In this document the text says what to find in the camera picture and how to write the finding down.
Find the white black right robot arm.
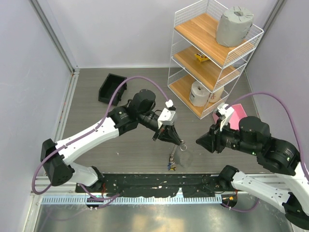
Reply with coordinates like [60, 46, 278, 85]
[196, 116, 309, 230]

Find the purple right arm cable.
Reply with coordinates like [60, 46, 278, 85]
[225, 92, 309, 177]

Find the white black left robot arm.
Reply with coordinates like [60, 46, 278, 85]
[41, 89, 183, 192]

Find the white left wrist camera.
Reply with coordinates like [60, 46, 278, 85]
[157, 108, 177, 127]

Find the grey wrapped paper roll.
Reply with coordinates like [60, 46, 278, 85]
[216, 6, 254, 47]

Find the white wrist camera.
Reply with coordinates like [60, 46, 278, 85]
[214, 103, 235, 131]
[157, 108, 177, 127]

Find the white labelled paper roll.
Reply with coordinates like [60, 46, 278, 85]
[189, 81, 210, 107]

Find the black plastic storage bin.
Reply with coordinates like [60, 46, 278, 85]
[98, 73, 127, 106]

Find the pink plastic tray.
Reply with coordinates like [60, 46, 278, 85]
[212, 103, 247, 131]

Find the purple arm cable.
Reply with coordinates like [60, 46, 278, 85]
[225, 92, 309, 177]
[31, 76, 171, 209]

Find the white wire wooden shelf rack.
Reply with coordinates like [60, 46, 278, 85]
[168, 0, 264, 119]

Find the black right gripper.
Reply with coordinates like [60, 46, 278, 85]
[195, 116, 258, 154]

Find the white slotted cable duct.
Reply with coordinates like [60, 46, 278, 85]
[41, 194, 222, 205]

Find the beige cup on shelf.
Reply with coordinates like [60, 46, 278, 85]
[209, 87, 225, 103]

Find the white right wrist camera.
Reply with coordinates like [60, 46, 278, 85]
[214, 103, 235, 131]

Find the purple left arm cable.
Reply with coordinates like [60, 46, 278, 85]
[31, 76, 171, 209]

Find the yellow toy on shelf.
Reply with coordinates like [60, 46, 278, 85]
[194, 53, 209, 63]

